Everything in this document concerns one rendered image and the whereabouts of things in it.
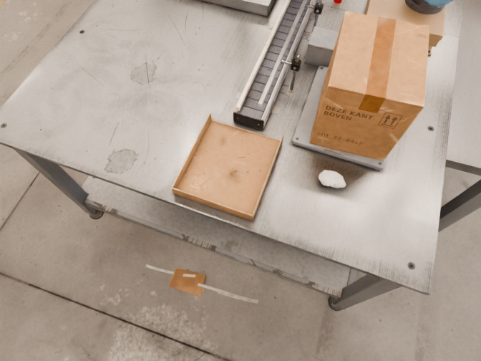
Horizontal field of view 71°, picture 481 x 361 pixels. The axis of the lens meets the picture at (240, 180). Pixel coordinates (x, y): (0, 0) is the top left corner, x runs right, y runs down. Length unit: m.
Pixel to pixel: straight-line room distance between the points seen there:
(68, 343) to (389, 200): 1.57
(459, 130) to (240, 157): 0.76
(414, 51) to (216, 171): 0.65
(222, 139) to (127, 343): 1.14
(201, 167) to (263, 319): 0.95
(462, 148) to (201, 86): 0.92
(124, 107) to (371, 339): 1.51
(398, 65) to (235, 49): 0.65
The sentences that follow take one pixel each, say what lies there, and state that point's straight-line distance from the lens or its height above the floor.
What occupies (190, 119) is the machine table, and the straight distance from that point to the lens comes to 1.20.
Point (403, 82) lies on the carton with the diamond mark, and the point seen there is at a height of 1.12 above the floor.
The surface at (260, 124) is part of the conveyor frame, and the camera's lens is 1.14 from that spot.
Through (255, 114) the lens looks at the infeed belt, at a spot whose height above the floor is 0.88.
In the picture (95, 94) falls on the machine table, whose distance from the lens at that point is 1.36.
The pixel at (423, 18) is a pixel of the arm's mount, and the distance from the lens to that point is 1.55.
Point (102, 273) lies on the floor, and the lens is 1.95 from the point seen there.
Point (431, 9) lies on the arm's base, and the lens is 1.57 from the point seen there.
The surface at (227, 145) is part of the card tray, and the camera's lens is 1.12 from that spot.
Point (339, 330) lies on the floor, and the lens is 1.84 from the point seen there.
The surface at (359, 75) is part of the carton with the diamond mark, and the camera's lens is 0.96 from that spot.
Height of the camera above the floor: 1.78
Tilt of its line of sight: 63 degrees down
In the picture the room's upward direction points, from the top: straight up
